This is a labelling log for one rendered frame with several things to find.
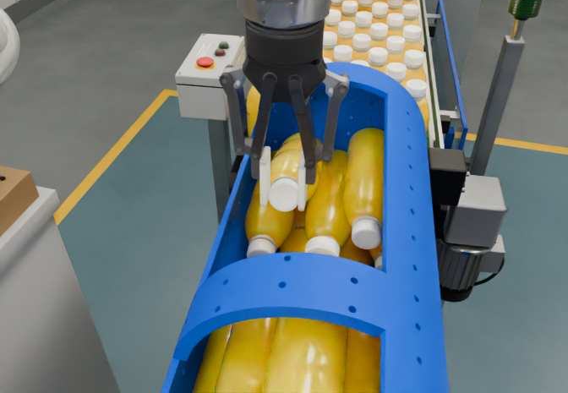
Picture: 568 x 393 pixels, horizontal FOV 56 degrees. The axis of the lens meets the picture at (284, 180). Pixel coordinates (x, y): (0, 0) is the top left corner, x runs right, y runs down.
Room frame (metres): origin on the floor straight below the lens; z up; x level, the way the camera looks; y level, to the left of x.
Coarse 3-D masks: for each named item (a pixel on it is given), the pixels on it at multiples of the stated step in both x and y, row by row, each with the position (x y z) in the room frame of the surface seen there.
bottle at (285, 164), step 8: (296, 136) 0.66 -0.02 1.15; (288, 144) 0.62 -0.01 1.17; (296, 144) 0.61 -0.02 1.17; (320, 144) 0.66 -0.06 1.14; (280, 152) 0.58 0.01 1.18; (288, 152) 0.57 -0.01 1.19; (296, 152) 0.57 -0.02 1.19; (272, 160) 0.57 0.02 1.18; (280, 160) 0.55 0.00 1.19; (288, 160) 0.54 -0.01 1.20; (296, 160) 0.54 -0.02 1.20; (272, 168) 0.54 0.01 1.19; (280, 168) 0.53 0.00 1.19; (288, 168) 0.53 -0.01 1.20; (296, 168) 0.53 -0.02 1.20; (320, 168) 0.58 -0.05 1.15; (272, 176) 0.52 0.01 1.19; (280, 176) 0.52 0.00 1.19; (288, 176) 0.51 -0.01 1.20; (296, 176) 0.52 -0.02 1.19; (312, 192) 0.52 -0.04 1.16
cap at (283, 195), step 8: (272, 184) 0.50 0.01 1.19; (280, 184) 0.49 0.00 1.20; (288, 184) 0.49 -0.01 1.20; (296, 184) 0.50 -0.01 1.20; (272, 192) 0.49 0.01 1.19; (280, 192) 0.49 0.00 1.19; (288, 192) 0.48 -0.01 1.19; (296, 192) 0.48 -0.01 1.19; (272, 200) 0.48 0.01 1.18; (280, 200) 0.48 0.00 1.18; (288, 200) 0.48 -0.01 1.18; (296, 200) 0.48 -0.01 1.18; (280, 208) 0.48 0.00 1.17; (288, 208) 0.48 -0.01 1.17
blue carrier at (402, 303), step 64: (320, 128) 0.74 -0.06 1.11; (384, 128) 0.72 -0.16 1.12; (384, 192) 0.46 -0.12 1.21; (256, 256) 0.36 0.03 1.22; (320, 256) 0.34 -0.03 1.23; (384, 256) 0.36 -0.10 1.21; (192, 320) 0.31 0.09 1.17; (320, 320) 0.28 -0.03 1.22; (384, 320) 0.28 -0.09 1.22; (192, 384) 0.31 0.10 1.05; (384, 384) 0.22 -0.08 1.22; (448, 384) 0.27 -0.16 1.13
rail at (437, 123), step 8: (424, 0) 1.66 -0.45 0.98; (424, 8) 1.59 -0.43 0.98; (424, 16) 1.53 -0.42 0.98; (424, 24) 1.49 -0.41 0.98; (424, 32) 1.45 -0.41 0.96; (424, 40) 1.42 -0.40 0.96; (432, 64) 1.23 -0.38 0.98; (432, 72) 1.19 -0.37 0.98; (432, 80) 1.14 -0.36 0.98; (432, 88) 1.12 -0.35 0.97; (432, 96) 1.09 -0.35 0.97; (432, 104) 1.07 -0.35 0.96; (440, 128) 0.94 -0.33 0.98; (440, 136) 0.91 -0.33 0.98; (440, 144) 0.88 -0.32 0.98
